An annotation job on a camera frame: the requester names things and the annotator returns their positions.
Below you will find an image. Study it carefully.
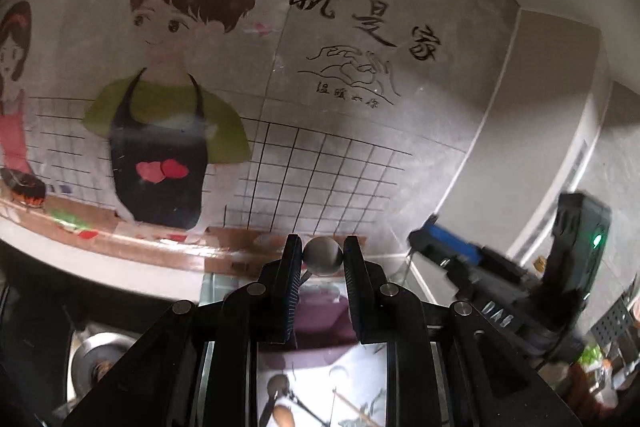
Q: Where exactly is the grey wall vent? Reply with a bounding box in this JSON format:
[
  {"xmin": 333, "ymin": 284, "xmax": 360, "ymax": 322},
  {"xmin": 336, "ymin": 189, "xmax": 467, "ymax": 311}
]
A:
[{"xmin": 504, "ymin": 141, "xmax": 591, "ymax": 268}]

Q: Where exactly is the black slotted skimmer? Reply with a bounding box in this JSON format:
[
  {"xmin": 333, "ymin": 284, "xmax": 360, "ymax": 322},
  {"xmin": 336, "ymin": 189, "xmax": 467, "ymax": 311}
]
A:
[{"xmin": 258, "ymin": 374, "xmax": 330, "ymax": 427}]

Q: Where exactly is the wooden chopstick long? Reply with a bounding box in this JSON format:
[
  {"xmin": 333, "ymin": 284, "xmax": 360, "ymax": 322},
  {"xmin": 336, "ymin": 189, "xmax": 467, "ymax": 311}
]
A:
[{"xmin": 332, "ymin": 389, "xmax": 381, "ymax": 427}]

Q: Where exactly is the green white tablecloth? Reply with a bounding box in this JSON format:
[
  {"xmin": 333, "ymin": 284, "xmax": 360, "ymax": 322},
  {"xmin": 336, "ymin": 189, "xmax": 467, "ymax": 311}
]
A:
[{"xmin": 199, "ymin": 256, "xmax": 442, "ymax": 427}]

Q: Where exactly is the black gas stove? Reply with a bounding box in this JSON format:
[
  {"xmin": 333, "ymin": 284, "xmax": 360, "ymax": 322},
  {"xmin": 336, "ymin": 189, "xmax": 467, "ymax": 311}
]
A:
[{"xmin": 1, "ymin": 271, "xmax": 169, "ymax": 426}]

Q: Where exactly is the purple utensil bin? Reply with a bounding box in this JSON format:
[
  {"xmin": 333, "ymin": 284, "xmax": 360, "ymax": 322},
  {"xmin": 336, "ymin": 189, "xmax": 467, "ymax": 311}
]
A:
[{"xmin": 257, "ymin": 284, "xmax": 386, "ymax": 378}]

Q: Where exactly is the small white spoon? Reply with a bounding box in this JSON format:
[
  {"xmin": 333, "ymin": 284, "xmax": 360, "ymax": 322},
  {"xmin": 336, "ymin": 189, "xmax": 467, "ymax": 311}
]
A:
[{"xmin": 300, "ymin": 236, "xmax": 344, "ymax": 284}]

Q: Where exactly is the cartoon kitchen wall sticker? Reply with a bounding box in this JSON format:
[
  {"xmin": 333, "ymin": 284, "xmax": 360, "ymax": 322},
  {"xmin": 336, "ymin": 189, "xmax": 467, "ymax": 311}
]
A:
[{"xmin": 0, "ymin": 0, "xmax": 452, "ymax": 278}]

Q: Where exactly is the wooden spoon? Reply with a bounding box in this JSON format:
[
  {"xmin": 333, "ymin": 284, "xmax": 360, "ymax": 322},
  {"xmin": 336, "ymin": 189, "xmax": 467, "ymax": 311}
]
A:
[{"xmin": 272, "ymin": 405, "xmax": 295, "ymax": 427}]

